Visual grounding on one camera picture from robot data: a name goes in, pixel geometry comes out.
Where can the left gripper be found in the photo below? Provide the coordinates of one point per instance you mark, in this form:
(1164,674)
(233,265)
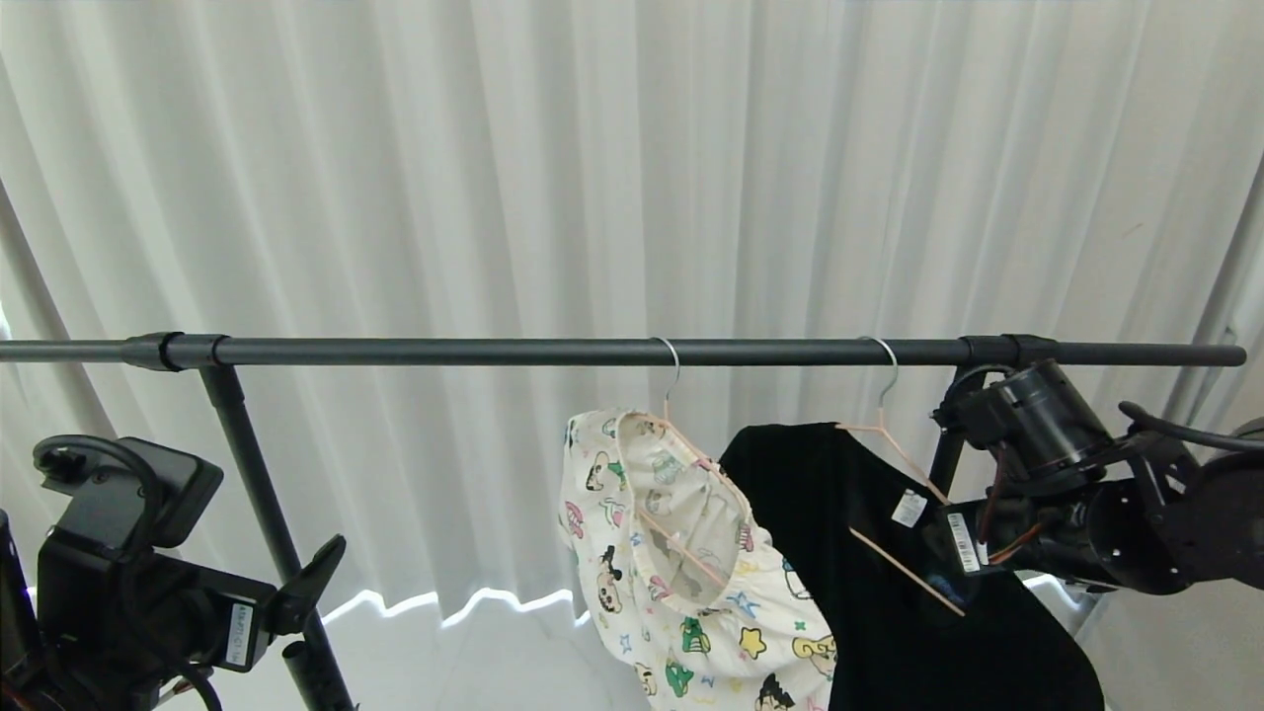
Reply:
(128,612)

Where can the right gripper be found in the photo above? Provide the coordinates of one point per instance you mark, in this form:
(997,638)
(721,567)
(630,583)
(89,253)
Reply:
(1027,538)

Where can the pink clothes hanger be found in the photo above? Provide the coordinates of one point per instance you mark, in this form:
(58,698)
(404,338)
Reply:
(908,574)
(681,548)

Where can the black garment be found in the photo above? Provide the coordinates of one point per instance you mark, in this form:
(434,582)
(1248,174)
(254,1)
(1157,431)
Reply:
(820,553)

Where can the cream printed garment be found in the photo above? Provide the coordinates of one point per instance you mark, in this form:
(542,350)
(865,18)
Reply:
(612,592)

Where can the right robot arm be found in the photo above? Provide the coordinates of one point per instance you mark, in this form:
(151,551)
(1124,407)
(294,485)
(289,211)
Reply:
(1224,513)

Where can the black clothes rack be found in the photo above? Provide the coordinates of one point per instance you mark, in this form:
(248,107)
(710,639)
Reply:
(494,352)

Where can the white curtain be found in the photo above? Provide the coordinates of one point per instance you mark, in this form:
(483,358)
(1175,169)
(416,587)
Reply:
(592,148)

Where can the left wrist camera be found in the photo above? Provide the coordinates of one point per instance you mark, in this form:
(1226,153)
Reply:
(148,494)

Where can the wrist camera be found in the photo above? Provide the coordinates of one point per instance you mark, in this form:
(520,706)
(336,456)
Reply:
(1057,420)
(148,494)

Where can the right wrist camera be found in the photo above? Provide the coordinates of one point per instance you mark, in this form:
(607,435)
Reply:
(1057,420)

